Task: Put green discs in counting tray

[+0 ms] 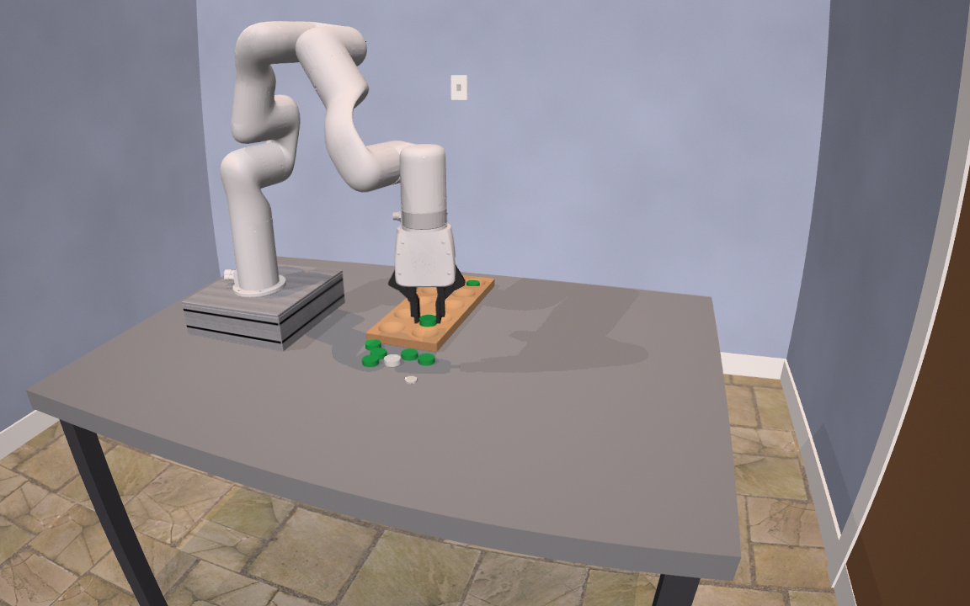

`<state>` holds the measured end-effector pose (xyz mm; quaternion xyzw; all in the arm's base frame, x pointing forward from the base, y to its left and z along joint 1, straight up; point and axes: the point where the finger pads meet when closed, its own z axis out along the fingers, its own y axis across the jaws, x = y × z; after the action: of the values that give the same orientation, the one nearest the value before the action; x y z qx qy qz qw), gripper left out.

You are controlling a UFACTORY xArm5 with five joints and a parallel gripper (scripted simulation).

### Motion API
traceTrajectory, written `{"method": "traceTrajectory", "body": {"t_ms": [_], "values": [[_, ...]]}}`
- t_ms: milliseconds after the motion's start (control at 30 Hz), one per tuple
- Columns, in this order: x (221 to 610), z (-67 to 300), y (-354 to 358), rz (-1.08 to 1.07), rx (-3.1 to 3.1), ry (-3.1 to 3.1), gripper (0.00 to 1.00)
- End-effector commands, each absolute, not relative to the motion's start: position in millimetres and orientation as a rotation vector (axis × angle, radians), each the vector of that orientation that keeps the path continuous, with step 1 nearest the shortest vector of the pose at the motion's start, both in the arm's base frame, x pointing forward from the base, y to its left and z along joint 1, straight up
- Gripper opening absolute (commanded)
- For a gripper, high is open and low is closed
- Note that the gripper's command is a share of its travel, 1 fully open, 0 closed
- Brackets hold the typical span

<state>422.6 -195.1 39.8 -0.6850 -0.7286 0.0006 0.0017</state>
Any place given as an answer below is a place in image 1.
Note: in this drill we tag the tan tray with round pockets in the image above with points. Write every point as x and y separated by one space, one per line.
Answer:
397 328

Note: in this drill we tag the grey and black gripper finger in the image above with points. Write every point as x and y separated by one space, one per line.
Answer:
408 292
444 292

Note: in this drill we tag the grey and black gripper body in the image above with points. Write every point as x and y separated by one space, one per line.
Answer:
422 259

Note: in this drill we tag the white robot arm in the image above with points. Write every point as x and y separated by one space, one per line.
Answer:
328 54

